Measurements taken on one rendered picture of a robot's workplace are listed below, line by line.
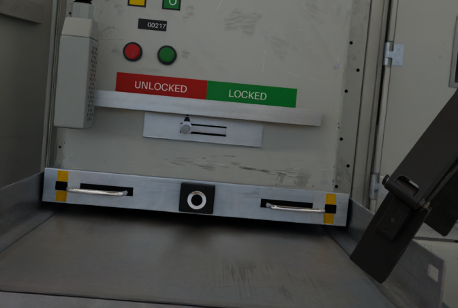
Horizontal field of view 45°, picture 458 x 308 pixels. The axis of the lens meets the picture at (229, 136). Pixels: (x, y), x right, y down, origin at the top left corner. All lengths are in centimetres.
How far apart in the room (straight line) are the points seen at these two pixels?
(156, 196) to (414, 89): 65
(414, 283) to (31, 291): 44
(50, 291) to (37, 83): 72
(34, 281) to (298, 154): 52
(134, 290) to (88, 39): 42
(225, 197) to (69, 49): 36
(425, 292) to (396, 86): 70
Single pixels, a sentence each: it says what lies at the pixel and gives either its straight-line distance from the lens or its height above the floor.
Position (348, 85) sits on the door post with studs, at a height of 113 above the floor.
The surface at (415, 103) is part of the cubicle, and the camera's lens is 133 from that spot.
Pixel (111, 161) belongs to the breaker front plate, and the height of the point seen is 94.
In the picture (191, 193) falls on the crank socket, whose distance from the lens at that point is 96.
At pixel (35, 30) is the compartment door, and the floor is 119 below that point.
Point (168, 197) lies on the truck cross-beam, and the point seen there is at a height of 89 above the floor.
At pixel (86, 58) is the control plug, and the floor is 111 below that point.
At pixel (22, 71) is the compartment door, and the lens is 126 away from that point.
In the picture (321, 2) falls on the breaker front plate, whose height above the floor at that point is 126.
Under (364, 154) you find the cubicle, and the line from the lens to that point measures 132.
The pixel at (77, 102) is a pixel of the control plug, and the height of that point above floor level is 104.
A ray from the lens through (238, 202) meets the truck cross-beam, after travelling 99.
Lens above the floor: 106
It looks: 3 degrees down
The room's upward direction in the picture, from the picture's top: 5 degrees clockwise
